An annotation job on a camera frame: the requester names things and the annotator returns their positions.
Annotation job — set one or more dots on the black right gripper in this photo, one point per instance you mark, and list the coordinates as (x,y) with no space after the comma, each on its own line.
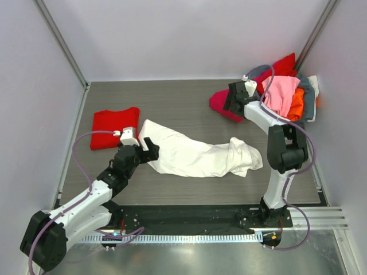
(232,95)

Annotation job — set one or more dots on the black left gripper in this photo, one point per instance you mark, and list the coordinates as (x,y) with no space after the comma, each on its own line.
(152,154)

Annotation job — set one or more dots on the white printed t shirt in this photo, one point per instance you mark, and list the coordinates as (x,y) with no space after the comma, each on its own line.
(182,156)

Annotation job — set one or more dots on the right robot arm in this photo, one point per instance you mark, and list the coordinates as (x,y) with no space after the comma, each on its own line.
(286,148)

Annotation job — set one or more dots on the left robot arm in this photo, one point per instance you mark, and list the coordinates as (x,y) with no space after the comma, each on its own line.
(49,236)

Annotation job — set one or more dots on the magenta t shirt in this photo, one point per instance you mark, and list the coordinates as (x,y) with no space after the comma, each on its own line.
(216,102)

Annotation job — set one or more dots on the pink t shirt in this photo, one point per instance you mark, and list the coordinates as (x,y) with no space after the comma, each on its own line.
(280,94)

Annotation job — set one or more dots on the folded red t shirt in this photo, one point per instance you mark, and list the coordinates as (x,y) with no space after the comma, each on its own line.
(112,121)

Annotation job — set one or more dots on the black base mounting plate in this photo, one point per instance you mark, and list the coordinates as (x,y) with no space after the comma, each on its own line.
(194,219)

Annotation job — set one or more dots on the orange t shirt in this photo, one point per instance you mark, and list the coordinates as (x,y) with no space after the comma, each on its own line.
(297,105)

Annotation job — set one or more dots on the red t shirt in basket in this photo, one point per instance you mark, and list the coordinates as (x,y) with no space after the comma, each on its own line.
(286,66)

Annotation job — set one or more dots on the grey t shirt in basket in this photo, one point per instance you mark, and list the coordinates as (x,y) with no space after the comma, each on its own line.
(308,98)

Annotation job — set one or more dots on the grey-blue laundry basket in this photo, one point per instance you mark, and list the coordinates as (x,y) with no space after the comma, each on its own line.
(302,121)

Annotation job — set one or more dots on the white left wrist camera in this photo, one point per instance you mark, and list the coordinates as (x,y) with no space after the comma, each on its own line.
(127,136)

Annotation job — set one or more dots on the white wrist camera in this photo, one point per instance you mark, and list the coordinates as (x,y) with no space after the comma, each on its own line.
(127,136)
(250,85)

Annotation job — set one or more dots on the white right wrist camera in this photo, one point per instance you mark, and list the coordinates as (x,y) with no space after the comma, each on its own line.
(250,85)

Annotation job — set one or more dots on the slotted white cable duct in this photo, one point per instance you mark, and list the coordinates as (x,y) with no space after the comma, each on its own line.
(174,239)

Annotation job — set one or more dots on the right aluminium corner post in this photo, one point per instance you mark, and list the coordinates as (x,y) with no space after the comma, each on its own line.
(316,32)

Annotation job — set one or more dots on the aluminium corner post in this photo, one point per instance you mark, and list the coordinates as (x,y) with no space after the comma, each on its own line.
(53,28)
(316,32)

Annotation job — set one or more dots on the aluminium frame rail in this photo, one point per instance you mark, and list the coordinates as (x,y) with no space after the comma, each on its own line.
(310,218)

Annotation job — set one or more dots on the left aluminium corner post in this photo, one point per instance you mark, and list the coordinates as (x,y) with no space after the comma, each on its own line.
(53,28)

